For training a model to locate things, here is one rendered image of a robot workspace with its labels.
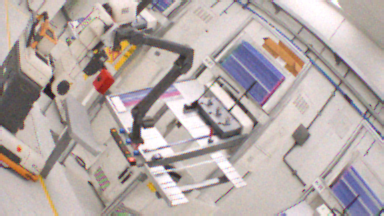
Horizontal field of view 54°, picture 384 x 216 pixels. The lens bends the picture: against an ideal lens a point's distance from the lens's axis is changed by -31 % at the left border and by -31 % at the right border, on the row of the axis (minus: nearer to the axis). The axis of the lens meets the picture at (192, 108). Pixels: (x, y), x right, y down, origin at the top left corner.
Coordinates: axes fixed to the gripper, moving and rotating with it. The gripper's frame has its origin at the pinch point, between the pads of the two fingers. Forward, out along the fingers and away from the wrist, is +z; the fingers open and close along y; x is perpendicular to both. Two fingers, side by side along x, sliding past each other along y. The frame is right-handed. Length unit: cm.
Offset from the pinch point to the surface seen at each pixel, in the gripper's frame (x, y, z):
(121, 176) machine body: -2, 28, 51
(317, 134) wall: -206, 28, 71
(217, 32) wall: -206, 230, 69
